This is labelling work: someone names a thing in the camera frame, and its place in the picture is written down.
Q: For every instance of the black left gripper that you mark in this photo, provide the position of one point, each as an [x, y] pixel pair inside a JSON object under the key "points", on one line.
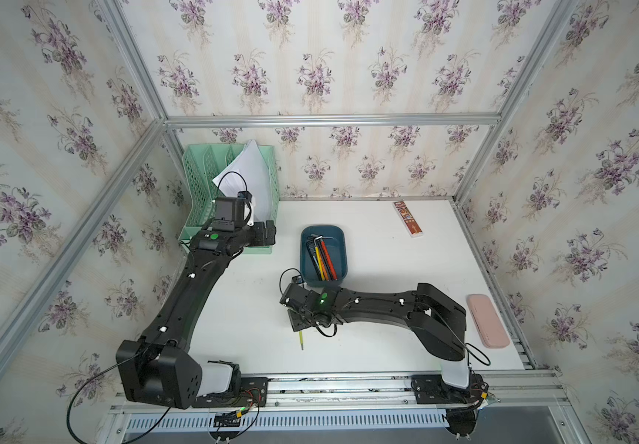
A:
{"points": [[259, 238]]}

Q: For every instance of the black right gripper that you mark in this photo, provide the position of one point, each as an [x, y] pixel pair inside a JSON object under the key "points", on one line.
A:
{"points": [[295, 326]]}

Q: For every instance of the yellow handled hex key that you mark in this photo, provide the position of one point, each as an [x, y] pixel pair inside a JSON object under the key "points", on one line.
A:
{"points": [[318, 260]]}

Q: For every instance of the large black hex key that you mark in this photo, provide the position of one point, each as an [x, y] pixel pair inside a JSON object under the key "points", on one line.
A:
{"points": [[312, 251]]}

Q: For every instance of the red handled hex key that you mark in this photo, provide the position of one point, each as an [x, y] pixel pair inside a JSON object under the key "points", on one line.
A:
{"points": [[328, 260]]}

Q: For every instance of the orange handled hex key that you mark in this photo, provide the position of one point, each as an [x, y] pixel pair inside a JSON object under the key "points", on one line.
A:
{"points": [[323, 260]]}

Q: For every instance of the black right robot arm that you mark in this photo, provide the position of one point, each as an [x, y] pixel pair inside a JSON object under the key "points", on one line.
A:
{"points": [[438, 322]]}

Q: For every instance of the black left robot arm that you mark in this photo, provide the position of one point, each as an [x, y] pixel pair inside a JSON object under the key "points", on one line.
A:
{"points": [[156, 368]]}

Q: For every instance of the dark teal storage box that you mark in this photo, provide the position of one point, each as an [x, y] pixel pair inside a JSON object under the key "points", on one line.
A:
{"points": [[334, 238]]}

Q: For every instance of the white paper stack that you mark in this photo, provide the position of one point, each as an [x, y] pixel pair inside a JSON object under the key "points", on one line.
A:
{"points": [[248, 172]]}

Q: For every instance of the green plastic desk organizer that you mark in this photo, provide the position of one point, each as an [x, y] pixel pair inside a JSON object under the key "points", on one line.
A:
{"points": [[202, 163]]}

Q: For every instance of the pink pencil case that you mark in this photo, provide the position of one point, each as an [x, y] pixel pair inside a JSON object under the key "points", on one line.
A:
{"points": [[492, 332]]}

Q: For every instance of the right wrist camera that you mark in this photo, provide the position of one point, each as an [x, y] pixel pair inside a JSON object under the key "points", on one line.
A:
{"points": [[295, 297]]}

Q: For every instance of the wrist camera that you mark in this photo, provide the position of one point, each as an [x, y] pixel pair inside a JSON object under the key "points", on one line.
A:
{"points": [[231, 214], [295, 297]]}

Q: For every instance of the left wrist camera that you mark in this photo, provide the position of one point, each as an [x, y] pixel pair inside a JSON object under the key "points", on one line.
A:
{"points": [[231, 214]]}

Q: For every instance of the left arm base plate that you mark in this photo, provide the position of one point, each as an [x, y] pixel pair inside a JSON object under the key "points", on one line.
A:
{"points": [[246, 392]]}

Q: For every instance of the aluminium mounting rail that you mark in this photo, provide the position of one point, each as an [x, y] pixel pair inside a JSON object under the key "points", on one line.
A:
{"points": [[386, 390]]}

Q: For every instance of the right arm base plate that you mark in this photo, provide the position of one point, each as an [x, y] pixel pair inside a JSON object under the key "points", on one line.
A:
{"points": [[441, 391]]}

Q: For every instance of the white slotted cable duct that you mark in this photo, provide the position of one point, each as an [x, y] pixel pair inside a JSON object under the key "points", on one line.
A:
{"points": [[292, 421]]}

